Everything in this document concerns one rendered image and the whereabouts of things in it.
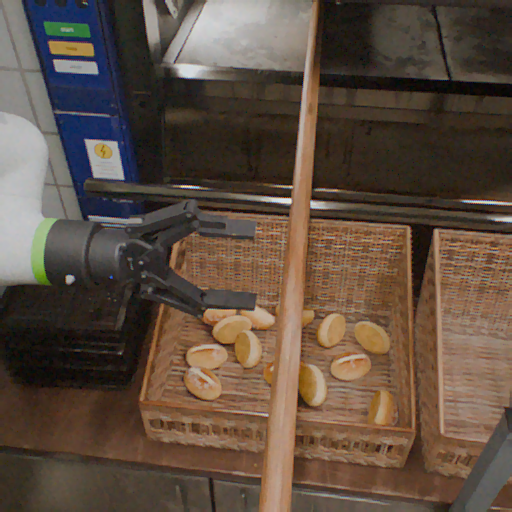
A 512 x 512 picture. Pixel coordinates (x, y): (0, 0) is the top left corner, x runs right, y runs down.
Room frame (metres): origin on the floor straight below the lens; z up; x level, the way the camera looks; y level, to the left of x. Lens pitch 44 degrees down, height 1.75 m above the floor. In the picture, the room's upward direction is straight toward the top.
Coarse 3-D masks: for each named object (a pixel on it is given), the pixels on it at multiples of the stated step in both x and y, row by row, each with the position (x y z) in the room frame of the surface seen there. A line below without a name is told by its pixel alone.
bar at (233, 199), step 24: (96, 192) 0.75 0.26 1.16; (120, 192) 0.75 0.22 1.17; (144, 192) 0.74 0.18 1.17; (168, 192) 0.74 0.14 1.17; (192, 192) 0.74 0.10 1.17; (216, 192) 0.74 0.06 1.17; (240, 192) 0.74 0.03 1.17; (336, 216) 0.70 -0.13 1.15; (360, 216) 0.70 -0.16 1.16; (384, 216) 0.69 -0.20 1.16; (408, 216) 0.69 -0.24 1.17; (432, 216) 0.68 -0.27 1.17; (456, 216) 0.68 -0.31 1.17; (480, 216) 0.68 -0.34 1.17; (504, 216) 0.68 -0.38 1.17; (504, 408) 0.48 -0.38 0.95; (504, 432) 0.45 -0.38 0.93; (480, 456) 0.47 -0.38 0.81; (504, 456) 0.44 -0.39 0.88; (480, 480) 0.44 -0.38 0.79; (504, 480) 0.44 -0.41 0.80; (456, 504) 0.47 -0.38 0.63; (480, 504) 0.44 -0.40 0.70
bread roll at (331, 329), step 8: (328, 320) 0.90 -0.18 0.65; (336, 320) 0.91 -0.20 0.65; (344, 320) 0.92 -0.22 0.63; (320, 328) 0.88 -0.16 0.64; (328, 328) 0.88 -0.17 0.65; (336, 328) 0.89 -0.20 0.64; (344, 328) 0.90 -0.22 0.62; (320, 336) 0.86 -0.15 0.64; (328, 336) 0.86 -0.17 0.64; (336, 336) 0.87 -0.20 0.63; (320, 344) 0.85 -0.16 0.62; (328, 344) 0.85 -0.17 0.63; (336, 344) 0.86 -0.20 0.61
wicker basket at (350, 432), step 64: (256, 256) 1.03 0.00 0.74; (320, 256) 1.02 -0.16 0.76; (384, 256) 1.00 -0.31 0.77; (192, 320) 0.95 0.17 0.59; (320, 320) 0.95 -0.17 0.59; (384, 320) 0.95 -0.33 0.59; (256, 384) 0.76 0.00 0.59; (384, 384) 0.76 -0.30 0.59; (256, 448) 0.60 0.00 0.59; (320, 448) 0.58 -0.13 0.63; (384, 448) 0.57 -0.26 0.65
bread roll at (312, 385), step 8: (304, 368) 0.77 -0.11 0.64; (312, 368) 0.76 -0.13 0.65; (304, 376) 0.75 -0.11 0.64; (312, 376) 0.74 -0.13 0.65; (320, 376) 0.74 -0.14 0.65; (304, 384) 0.73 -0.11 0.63; (312, 384) 0.72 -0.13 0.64; (320, 384) 0.72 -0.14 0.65; (304, 392) 0.71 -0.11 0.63; (312, 392) 0.71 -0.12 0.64; (320, 392) 0.70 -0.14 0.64; (304, 400) 0.70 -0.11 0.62; (312, 400) 0.69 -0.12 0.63; (320, 400) 0.69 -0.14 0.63
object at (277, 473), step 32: (320, 32) 1.27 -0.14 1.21; (288, 224) 0.63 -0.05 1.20; (288, 256) 0.56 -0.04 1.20; (288, 288) 0.50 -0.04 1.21; (288, 320) 0.44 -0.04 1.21; (288, 352) 0.40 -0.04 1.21; (288, 384) 0.36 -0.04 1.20; (288, 416) 0.32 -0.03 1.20; (288, 448) 0.28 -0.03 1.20; (288, 480) 0.25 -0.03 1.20
